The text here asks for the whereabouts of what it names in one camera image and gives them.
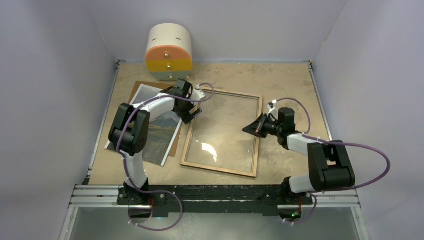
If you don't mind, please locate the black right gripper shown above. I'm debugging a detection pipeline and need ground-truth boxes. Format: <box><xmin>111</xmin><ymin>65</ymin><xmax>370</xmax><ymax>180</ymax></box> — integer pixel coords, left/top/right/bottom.
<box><xmin>242</xmin><ymin>112</ymin><xmax>282</xmax><ymax>139</ymax></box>

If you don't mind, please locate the mountain landscape photo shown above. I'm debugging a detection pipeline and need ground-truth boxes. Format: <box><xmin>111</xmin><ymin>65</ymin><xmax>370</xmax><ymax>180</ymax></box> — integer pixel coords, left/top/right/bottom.
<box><xmin>104</xmin><ymin>83</ymin><xmax>185</xmax><ymax>167</ymax></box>

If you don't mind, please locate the wooden picture frame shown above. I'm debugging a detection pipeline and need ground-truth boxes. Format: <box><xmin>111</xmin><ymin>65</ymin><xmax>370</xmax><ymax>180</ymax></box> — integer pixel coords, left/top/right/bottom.
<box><xmin>180</xmin><ymin>88</ymin><xmax>264</xmax><ymax>178</ymax></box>

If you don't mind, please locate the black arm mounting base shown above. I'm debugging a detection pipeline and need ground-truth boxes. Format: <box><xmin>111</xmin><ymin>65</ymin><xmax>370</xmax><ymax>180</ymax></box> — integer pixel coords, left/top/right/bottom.
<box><xmin>117</xmin><ymin>184</ymin><xmax>313</xmax><ymax>218</ymax></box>

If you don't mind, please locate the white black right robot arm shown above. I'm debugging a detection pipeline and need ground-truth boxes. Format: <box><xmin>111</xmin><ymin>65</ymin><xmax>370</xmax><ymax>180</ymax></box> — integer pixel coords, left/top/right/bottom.
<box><xmin>242</xmin><ymin>107</ymin><xmax>356</xmax><ymax>204</ymax></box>

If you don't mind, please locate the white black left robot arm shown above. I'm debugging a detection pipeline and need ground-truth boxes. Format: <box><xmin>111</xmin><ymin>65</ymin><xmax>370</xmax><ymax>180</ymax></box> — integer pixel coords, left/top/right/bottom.
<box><xmin>108</xmin><ymin>79</ymin><xmax>210</xmax><ymax>205</ymax></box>

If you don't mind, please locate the brown cardboard backing board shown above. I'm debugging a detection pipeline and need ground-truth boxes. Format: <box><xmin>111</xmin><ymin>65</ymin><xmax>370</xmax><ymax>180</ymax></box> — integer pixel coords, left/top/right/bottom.
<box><xmin>128</xmin><ymin>81</ymin><xmax>179</xmax><ymax>157</ymax></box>

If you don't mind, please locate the round pastel drawer cabinet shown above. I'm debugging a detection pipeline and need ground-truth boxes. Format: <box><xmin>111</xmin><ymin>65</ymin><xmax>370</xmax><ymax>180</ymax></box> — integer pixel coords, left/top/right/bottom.
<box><xmin>144</xmin><ymin>23</ymin><xmax>193</xmax><ymax>82</ymax></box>

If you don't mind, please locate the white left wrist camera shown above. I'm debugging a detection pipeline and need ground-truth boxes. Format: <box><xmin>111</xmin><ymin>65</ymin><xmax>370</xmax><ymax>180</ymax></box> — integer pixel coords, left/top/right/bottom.
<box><xmin>190</xmin><ymin>88</ymin><xmax>206</xmax><ymax>103</ymax></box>

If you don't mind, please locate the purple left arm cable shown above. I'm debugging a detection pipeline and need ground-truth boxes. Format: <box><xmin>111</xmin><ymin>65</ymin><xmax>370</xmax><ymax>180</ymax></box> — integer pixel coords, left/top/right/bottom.
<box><xmin>115</xmin><ymin>82</ymin><xmax>216</xmax><ymax>232</ymax></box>

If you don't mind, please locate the aluminium rail frame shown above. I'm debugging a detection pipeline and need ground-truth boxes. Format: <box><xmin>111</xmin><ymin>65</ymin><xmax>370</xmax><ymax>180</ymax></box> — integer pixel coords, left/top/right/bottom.
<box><xmin>60</xmin><ymin>61</ymin><xmax>368</xmax><ymax>240</ymax></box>

